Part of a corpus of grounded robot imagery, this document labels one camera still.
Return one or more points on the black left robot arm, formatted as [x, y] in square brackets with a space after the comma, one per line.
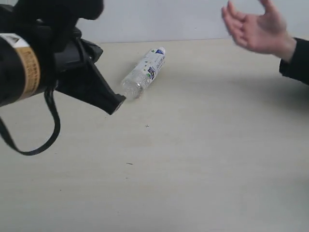
[20, 69]

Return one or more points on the black sleeved forearm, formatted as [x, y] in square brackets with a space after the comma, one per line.
[298, 67]

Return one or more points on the person's open bare hand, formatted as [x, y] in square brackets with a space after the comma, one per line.
[263, 34]

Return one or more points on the slim clear bottle white label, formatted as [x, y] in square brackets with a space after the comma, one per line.
[145, 72]

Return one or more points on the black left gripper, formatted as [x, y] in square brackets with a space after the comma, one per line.
[73, 71]

